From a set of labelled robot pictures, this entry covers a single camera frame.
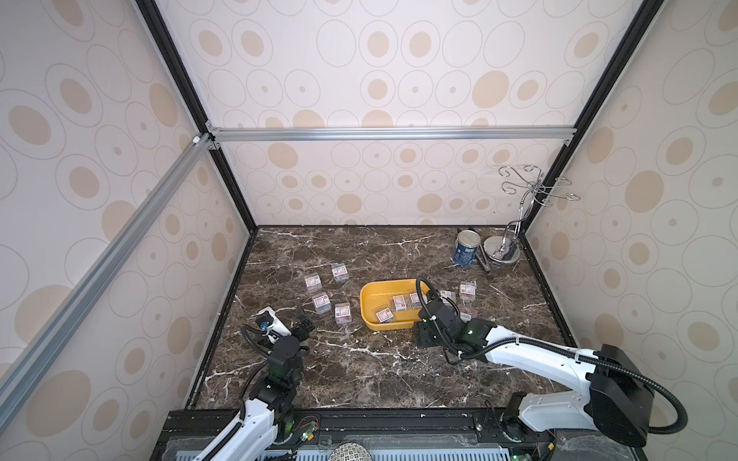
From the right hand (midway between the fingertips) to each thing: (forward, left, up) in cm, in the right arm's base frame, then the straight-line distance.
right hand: (430, 326), depth 85 cm
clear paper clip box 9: (+10, +9, -3) cm, 14 cm away
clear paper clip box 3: (+21, +30, -3) cm, 37 cm away
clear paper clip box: (+8, +35, -3) cm, 36 cm away
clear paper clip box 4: (+5, +27, -3) cm, 28 cm away
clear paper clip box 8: (+5, +14, -4) cm, 15 cm away
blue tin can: (+30, -14, +3) cm, 33 cm away
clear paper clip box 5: (+16, -15, -5) cm, 22 cm away
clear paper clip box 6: (+14, -8, -4) cm, 17 cm away
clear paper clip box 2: (+16, +39, -3) cm, 43 cm away
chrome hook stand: (+36, -32, -5) cm, 48 cm away
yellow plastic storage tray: (+9, +12, -4) cm, 16 cm away
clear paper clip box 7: (+7, -13, -5) cm, 16 cm away
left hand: (0, +38, +8) cm, 39 cm away
